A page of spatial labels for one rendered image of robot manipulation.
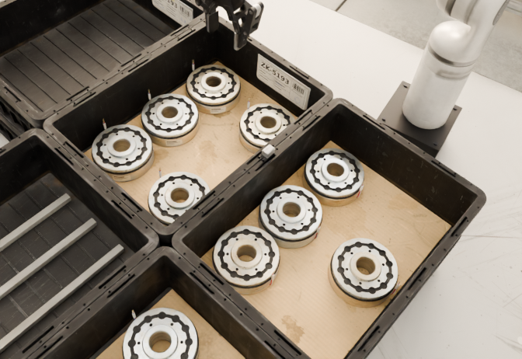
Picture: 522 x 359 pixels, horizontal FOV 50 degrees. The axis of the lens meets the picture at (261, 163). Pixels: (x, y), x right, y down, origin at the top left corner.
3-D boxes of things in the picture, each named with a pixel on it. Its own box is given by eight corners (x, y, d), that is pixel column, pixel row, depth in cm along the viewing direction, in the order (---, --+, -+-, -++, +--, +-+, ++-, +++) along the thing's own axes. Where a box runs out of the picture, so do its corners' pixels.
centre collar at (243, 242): (246, 275, 83) (246, 273, 83) (223, 254, 85) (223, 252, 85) (269, 254, 86) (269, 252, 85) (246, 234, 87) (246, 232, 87)
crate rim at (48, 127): (215, 22, 110) (215, 12, 108) (335, 102, 99) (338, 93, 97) (41, 133, 91) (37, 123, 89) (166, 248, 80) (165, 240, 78)
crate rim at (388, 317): (331, 399, 69) (334, 394, 67) (166, 249, 80) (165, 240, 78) (485, 203, 88) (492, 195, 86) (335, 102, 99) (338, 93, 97)
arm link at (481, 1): (528, -30, 88) (486, 52, 101) (473, -54, 91) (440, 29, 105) (505, -2, 83) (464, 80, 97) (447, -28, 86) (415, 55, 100)
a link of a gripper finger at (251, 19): (248, 7, 84) (238, 30, 89) (256, 15, 84) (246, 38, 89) (260, -1, 85) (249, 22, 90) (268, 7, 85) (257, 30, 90)
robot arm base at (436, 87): (412, 88, 117) (439, 24, 103) (454, 107, 115) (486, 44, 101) (394, 116, 112) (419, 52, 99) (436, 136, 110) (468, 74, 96)
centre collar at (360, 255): (371, 288, 83) (372, 287, 83) (342, 270, 85) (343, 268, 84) (386, 264, 86) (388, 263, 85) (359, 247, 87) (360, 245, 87)
